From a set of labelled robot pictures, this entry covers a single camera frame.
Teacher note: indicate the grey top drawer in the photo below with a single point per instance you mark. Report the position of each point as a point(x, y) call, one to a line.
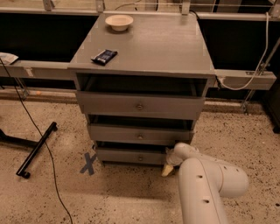
point(140, 105)

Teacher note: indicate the grey metal rail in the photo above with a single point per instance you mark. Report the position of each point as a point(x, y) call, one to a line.
point(67, 71)

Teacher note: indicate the white ceramic bowl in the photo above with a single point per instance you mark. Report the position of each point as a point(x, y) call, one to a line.
point(119, 23)

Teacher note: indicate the white paper sheet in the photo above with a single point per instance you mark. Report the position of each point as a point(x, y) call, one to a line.
point(8, 58)

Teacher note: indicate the grey middle drawer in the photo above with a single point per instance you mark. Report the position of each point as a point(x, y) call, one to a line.
point(136, 135)

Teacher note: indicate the black metal stand base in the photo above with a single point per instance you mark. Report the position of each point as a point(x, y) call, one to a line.
point(35, 146)

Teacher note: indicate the blue tape cross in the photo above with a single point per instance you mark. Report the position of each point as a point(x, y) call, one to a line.
point(88, 167)

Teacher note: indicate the grey drawer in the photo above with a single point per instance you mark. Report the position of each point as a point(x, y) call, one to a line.
point(131, 156)
point(140, 105)
point(136, 135)

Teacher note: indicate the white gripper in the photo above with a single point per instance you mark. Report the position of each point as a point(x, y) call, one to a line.
point(175, 158)

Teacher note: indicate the grey drawer cabinet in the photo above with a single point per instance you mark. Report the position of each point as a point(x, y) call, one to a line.
point(153, 42)

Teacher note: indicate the grey bottom drawer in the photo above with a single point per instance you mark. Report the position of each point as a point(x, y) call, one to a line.
point(131, 156)

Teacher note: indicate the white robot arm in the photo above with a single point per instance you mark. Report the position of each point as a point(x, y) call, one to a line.
point(202, 182)

